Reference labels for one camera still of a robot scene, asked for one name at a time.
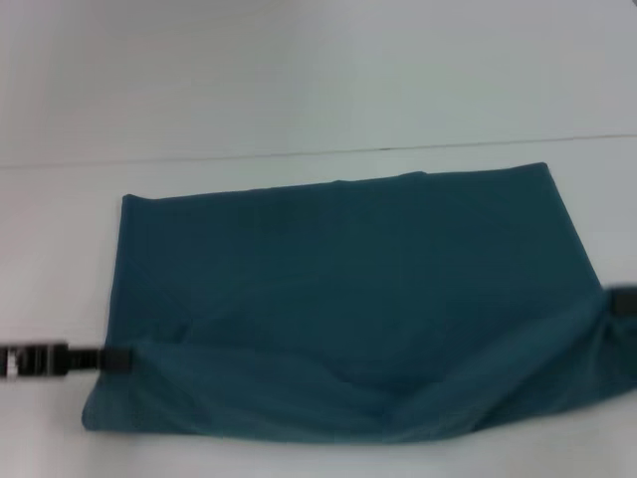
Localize teal t-shirt with FREE print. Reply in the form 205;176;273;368
80;161;637;447

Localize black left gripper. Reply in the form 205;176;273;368
0;340;134;383

